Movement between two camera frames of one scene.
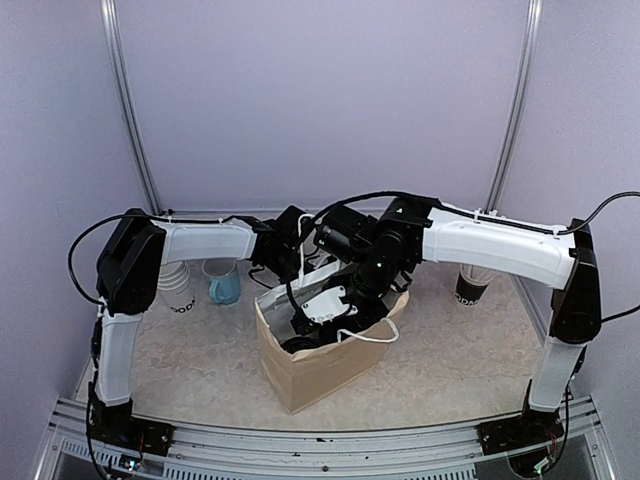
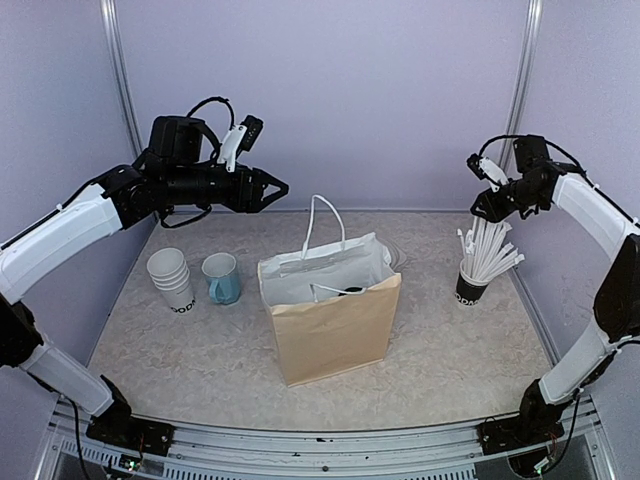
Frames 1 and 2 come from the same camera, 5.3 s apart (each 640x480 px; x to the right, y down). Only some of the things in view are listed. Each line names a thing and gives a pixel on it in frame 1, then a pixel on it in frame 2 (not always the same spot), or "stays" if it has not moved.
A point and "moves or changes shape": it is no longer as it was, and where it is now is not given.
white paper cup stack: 174,286 stays
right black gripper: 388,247 to 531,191
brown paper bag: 304,376 moves or changes shape
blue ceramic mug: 225,280 stays
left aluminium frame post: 113,35 stays
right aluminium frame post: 535,11 stays
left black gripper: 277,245 to 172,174
